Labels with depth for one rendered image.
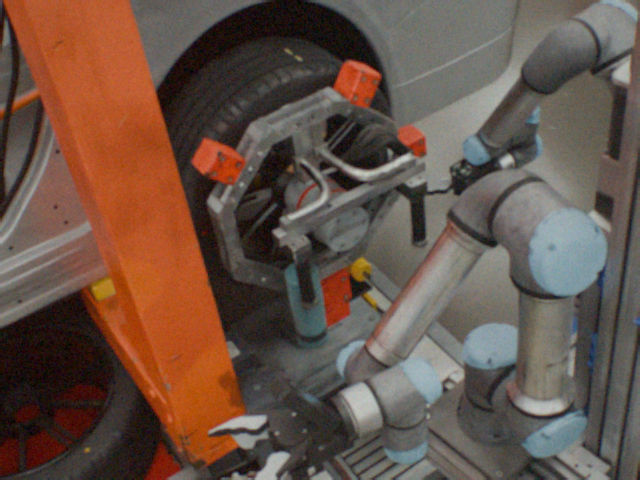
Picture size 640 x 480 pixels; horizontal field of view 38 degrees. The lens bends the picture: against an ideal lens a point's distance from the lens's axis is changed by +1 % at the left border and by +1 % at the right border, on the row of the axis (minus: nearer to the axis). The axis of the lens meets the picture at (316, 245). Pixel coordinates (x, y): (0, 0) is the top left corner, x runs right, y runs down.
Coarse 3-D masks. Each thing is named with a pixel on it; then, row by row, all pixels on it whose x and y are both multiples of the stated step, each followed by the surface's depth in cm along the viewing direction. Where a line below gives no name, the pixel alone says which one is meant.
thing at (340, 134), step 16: (272, 112) 226; (336, 128) 244; (352, 128) 255; (272, 144) 234; (336, 144) 267; (272, 160) 242; (288, 160) 239; (320, 160) 246; (368, 160) 255; (272, 176) 239; (336, 176) 268; (256, 192) 239; (272, 192) 242; (272, 208) 245; (240, 224) 268; (256, 224) 245; (272, 224) 270; (256, 240) 262; (272, 240) 253; (256, 256) 252; (272, 256) 255
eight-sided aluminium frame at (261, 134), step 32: (320, 96) 226; (256, 128) 218; (288, 128) 220; (256, 160) 219; (384, 160) 248; (224, 192) 224; (384, 192) 254; (224, 224) 224; (224, 256) 236; (320, 256) 256; (352, 256) 257
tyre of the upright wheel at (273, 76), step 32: (224, 64) 232; (256, 64) 228; (288, 64) 228; (320, 64) 229; (192, 96) 230; (224, 96) 224; (256, 96) 220; (288, 96) 225; (192, 128) 226; (224, 128) 220; (192, 192) 225
